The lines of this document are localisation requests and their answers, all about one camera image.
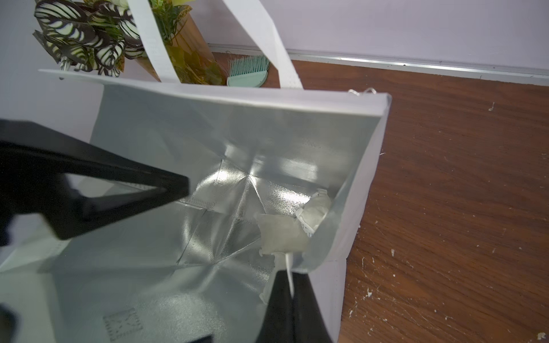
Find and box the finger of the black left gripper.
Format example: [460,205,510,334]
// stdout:
[1,119,190,247]

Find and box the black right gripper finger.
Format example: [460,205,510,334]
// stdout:
[256,271,332,343]

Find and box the white ice pack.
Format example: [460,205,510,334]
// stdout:
[255,214,310,255]
[295,189,333,237]

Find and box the white insulated delivery bag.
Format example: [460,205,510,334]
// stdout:
[1,1,392,342]

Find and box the artificial plant with striped leaves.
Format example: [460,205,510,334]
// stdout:
[33,1,226,86]

